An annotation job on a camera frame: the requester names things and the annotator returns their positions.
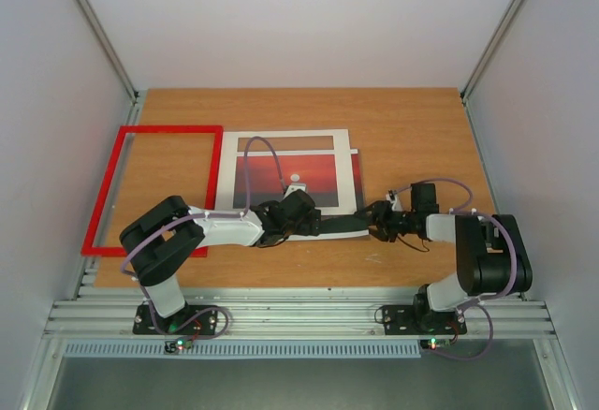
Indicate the white passe-partout mat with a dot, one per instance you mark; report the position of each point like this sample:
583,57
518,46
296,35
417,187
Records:
273,142

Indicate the right aluminium corner post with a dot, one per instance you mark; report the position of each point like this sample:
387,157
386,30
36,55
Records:
501,30

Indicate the sunset photo with white mat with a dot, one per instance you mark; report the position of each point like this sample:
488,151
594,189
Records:
346,227

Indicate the circuit board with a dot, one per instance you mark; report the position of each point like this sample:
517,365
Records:
177,346
434,343

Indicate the red picture frame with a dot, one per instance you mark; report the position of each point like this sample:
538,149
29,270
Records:
88,247

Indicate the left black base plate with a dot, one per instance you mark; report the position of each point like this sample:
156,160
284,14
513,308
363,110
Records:
150,321

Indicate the aluminium rail base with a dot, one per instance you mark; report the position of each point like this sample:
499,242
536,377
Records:
290,314

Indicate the aluminium corner post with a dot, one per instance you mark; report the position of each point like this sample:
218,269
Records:
89,15
501,30

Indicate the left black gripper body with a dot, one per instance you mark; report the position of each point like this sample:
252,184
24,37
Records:
305,229

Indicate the grey slotted cable duct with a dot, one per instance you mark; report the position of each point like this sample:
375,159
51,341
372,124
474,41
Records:
246,349

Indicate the right circuit board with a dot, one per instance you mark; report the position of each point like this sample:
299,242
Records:
434,343

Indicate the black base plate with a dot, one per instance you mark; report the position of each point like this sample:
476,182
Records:
150,321
404,320

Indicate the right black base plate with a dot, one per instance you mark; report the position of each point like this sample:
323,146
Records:
404,320

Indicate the left circuit board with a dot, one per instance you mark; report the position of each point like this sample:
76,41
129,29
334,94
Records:
177,346

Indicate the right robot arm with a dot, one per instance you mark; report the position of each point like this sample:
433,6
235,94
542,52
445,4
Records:
491,261

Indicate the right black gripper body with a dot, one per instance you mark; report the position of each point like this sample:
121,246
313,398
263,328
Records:
381,218

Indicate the left aluminium corner post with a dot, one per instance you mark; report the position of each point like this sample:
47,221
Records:
89,15

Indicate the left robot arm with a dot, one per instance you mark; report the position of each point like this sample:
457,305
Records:
162,239

